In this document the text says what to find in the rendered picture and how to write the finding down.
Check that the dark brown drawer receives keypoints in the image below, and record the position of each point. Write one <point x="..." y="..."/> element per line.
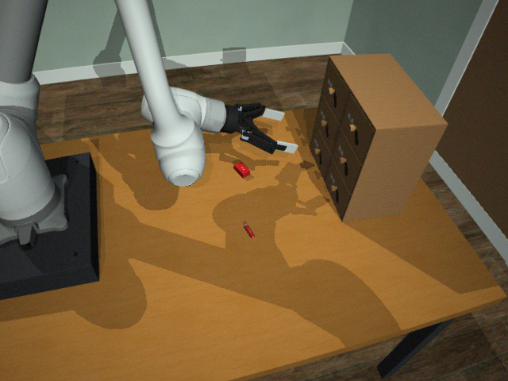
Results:
<point x="349" y="164"/>
<point x="327" y="118"/>
<point x="355" y="119"/>
<point x="320" y="150"/>
<point x="338" y="93"/>
<point x="341" y="195"/>

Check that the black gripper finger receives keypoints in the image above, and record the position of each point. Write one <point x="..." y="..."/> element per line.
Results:
<point x="264" y="142"/>
<point x="262" y="110"/>

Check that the small brown chest of drawers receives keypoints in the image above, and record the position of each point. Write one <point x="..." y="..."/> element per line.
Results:
<point x="407" y="128"/>

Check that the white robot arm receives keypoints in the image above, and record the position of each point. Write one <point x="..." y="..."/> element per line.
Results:
<point x="33" y="202"/>

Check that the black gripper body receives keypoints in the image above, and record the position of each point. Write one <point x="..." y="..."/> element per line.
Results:
<point x="234" y="122"/>

